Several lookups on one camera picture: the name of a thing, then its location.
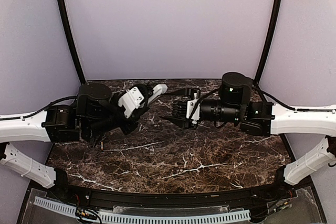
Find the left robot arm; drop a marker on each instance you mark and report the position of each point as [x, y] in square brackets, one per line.
[88, 116]

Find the right black frame post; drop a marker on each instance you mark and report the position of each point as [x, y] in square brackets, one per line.
[268, 40]

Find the white slotted cable duct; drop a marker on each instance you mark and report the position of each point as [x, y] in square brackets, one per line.
[142, 215]

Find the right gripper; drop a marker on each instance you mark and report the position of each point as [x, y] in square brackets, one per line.
[182, 123]

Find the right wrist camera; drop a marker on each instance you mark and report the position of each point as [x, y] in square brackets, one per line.
[193, 111]

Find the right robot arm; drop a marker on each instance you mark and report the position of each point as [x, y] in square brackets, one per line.
[231, 103]

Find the black frame post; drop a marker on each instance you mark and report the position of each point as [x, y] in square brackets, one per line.
[70, 41]
[268, 40]

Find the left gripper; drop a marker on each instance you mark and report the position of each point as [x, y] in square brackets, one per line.
[136, 113]

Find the black front rail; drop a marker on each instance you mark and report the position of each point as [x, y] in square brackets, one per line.
[105, 199]

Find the white remote control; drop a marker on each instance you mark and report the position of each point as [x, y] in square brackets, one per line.
[156, 92]

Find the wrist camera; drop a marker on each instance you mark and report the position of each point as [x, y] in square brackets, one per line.
[130, 101]
[193, 111]

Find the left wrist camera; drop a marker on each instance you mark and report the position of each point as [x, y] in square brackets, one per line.
[130, 101]

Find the left black frame post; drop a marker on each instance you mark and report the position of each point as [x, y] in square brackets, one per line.
[70, 41]

